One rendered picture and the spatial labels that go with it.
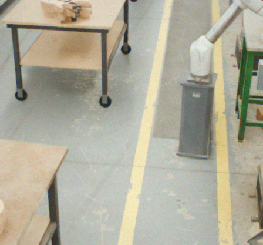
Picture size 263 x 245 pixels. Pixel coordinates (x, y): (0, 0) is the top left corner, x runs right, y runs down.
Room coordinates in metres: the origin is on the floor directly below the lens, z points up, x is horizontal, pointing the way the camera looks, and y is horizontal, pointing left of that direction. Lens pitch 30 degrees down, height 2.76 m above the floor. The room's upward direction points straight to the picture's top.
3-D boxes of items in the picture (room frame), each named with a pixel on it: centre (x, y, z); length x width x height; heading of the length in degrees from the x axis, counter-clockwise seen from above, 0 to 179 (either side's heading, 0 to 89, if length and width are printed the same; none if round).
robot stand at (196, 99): (4.44, -0.63, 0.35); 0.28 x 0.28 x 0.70; 76
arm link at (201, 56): (4.45, -0.64, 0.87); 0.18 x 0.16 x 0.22; 177
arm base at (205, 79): (4.42, -0.63, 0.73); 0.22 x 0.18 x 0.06; 166
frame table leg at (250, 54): (4.58, -1.08, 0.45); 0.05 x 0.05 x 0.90; 83
